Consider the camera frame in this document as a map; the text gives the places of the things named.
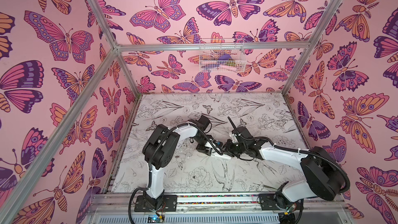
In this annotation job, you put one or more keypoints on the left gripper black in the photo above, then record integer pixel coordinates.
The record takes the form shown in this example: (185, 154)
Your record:
(204, 150)

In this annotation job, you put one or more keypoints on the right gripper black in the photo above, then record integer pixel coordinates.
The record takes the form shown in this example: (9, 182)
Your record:
(231, 146)

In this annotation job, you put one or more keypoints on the white remote control with display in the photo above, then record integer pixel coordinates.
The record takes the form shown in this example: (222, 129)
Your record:
(223, 157)

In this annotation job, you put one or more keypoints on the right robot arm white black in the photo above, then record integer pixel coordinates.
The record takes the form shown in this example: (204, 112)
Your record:
(323, 177)

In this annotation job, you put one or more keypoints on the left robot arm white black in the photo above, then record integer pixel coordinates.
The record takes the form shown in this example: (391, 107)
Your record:
(161, 146)

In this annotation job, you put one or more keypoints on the purple item in basket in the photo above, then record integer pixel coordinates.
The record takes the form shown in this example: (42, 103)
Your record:
(225, 58)

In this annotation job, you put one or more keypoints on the green circuit board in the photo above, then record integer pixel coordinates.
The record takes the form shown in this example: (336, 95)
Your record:
(155, 219)

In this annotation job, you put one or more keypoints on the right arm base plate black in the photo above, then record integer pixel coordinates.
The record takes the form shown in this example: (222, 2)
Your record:
(274, 202)

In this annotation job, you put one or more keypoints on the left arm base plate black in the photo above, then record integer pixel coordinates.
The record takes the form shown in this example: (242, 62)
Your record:
(155, 203)

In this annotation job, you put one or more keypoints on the white wire basket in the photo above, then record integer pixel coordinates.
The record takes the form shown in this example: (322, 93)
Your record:
(210, 52)

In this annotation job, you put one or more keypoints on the aluminium front rail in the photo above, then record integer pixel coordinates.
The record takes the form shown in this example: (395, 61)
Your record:
(213, 203)

